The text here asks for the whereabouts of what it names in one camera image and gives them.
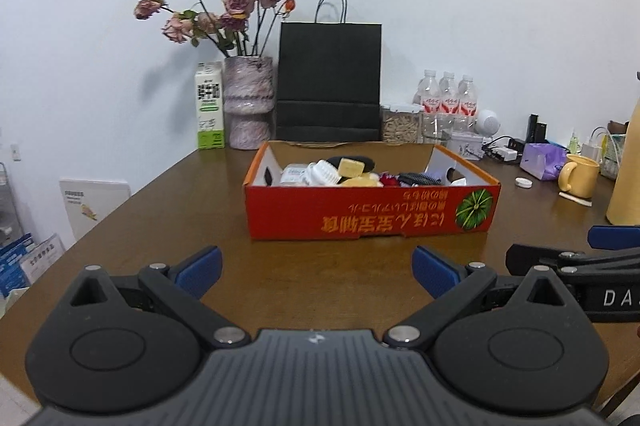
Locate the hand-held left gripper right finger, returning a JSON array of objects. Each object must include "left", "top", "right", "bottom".
[{"left": 384, "top": 245, "right": 576, "bottom": 349}]

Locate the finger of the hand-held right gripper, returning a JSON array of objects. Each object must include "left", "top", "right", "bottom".
[
  {"left": 587, "top": 225, "right": 640, "bottom": 251},
  {"left": 505, "top": 243, "right": 640, "bottom": 279}
]

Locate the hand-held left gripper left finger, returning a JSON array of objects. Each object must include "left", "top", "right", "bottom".
[{"left": 59, "top": 245, "right": 251, "bottom": 349}]

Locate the orange cardboard box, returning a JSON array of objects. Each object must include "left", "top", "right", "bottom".
[{"left": 243, "top": 141, "right": 502, "bottom": 241}]

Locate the large white ribbed lid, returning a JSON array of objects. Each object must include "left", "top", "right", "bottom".
[{"left": 306, "top": 159, "right": 343, "bottom": 185}]

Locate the brown wooden desktop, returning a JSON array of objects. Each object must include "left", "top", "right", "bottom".
[{"left": 0, "top": 140, "right": 640, "bottom": 426}]

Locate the white paper stick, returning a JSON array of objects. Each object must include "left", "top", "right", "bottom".
[{"left": 558, "top": 191, "right": 593, "bottom": 207}]

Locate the cream yellow flask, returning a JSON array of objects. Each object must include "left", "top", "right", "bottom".
[{"left": 606, "top": 96, "right": 640, "bottom": 225}]

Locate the yellow mug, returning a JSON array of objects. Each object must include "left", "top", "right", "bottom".
[{"left": 557, "top": 155, "right": 600, "bottom": 199}]

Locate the purple tissue pack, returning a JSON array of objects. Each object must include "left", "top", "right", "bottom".
[{"left": 520, "top": 143, "right": 568, "bottom": 181}]

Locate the yellow plush toy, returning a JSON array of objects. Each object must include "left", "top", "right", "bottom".
[{"left": 340, "top": 173, "right": 385, "bottom": 188}]

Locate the lavender tin box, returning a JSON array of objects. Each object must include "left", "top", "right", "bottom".
[{"left": 450, "top": 130, "right": 486, "bottom": 159}]

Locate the small white box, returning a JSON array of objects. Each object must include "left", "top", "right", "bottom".
[{"left": 279, "top": 163, "right": 311, "bottom": 185}]

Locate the clear glass jar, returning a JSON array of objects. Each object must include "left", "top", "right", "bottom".
[{"left": 421, "top": 112, "right": 453, "bottom": 144}]

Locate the clear cereal container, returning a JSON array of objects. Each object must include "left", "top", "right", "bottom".
[{"left": 381, "top": 104, "right": 423, "bottom": 143}]

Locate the white printed box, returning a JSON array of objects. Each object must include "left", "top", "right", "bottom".
[{"left": 20, "top": 233, "right": 66, "bottom": 287}]

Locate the green white milk carton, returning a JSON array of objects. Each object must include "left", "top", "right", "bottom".
[{"left": 195, "top": 61, "right": 226, "bottom": 150}]

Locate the mottled purple vase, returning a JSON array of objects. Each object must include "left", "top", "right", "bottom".
[{"left": 222, "top": 55, "right": 275, "bottom": 151}]

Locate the clear red-label water bottle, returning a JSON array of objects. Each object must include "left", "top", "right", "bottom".
[
  {"left": 414, "top": 70, "right": 443, "bottom": 114},
  {"left": 437, "top": 72, "right": 460, "bottom": 117},
  {"left": 456, "top": 75, "right": 478, "bottom": 117}
]

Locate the blue printed box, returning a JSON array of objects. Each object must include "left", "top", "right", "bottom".
[{"left": 0, "top": 233, "right": 37, "bottom": 298}]

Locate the metal storage rack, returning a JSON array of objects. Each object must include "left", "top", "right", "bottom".
[{"left": 0, "top": 162, "right": 21, "bottom": 252}]

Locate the black paper bag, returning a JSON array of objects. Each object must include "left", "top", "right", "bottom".
[{"left": 276, "top": 0, "right": 383, "bottom": 143}]

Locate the white charger with cable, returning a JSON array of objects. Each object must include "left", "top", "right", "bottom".
[{"left": 580, "top": 126, "right": 608, "bottom": 159}]

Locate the white power adapter with cables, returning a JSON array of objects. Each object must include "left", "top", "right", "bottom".
[{"left": 482, "top": 145, "right": 521, "bottom": 164}]

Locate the white round camera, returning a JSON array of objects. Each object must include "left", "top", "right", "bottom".
[{"left": 475, "top": 109, "right": 502, "bottom": 138}]

